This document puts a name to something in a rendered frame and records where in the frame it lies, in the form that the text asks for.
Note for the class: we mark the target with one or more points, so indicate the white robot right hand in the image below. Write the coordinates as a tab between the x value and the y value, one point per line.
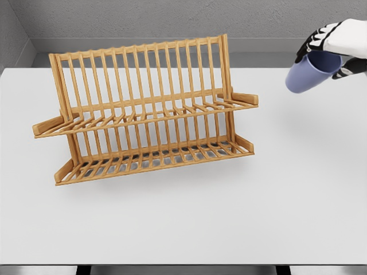
348	37

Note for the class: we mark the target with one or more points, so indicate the blue plastic cup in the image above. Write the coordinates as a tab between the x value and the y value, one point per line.
309	73

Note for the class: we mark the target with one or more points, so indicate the wooden two-tier dish rack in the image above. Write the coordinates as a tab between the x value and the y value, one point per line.
149	114

